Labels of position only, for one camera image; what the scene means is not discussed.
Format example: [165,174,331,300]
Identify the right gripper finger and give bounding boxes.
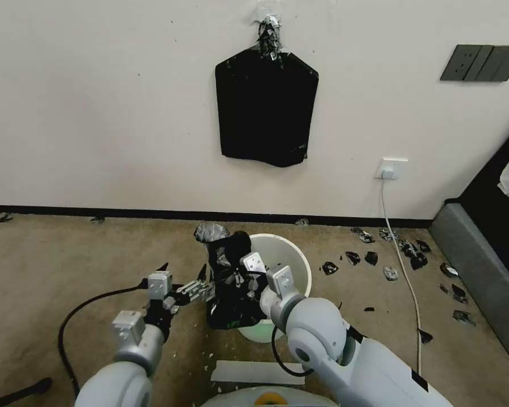
[230,265,249,287]
[239,281,260,302]

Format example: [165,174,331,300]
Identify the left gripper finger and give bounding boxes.
[138,261,171,290]
[171,263,216,309]

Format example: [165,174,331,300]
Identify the black trash bag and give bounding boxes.
[194,222,277,330]

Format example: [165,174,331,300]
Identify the white round trash bin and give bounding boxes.
[236,232,313,343]

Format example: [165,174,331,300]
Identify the black hanging trash bags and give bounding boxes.
[214,46,320,169]

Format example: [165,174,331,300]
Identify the black baseboard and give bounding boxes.
[0,204,434,222]

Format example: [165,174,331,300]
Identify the white paper strip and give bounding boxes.
[210,359,307,387]

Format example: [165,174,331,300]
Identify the white robot front shell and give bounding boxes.
[203,383,337,407]

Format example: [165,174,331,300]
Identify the black bar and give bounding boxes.
[0,378,53,407]

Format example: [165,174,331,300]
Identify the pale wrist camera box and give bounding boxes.
[241,252,267,275]
[147,272,174,301]

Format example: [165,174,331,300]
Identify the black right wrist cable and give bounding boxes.
[271,325,316,377]

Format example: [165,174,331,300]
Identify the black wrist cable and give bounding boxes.
[58,285,150,396]
[271,325,316,377]

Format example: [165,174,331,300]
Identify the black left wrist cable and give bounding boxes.
[58,285,150,396]

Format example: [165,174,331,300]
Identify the white power cable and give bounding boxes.
[380,177,423,366]

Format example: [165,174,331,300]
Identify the white wall socket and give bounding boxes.
[379,157,408,180]

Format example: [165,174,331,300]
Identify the grey upholstered bed frame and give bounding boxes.
[428,125,509,366]

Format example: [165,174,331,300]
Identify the silver tape wall hook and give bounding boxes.
[252,11,286,60]

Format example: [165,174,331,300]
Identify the dark grey wall switch panel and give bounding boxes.
[439,44,509,83]

